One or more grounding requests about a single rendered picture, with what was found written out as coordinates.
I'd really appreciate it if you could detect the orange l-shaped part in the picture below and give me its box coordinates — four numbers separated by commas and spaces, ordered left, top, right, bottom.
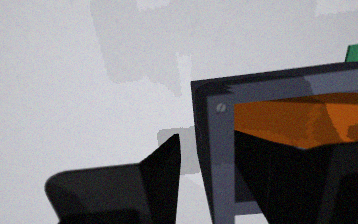
234, 93, 358, 148

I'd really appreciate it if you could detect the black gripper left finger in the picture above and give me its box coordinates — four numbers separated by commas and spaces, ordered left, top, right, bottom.
44, 134, 181, 224

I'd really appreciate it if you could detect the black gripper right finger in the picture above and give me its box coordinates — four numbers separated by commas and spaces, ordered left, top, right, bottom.
234, 130, 358, 224

